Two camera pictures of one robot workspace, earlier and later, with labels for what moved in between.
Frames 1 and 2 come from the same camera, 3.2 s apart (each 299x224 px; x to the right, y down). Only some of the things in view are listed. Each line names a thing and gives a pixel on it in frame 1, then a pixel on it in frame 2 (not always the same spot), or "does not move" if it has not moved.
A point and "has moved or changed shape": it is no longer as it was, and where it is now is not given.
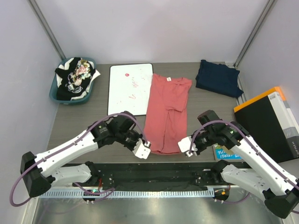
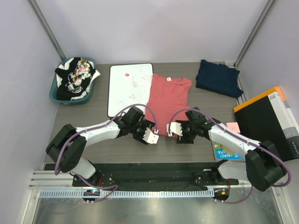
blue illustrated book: x=222 y=153 does not move
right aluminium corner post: x=266 y=9 does not move
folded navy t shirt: x=218 y=78 does not move
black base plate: x=153 y=176 does not move
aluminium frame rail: x=131 y=193 does not move
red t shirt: x=166 y=123 has moved or changed shape
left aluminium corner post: x=40 y=17 does not move
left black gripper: x=138 y=136 to x=146 y=124
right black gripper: x=198 y=148 to x=185 y=139
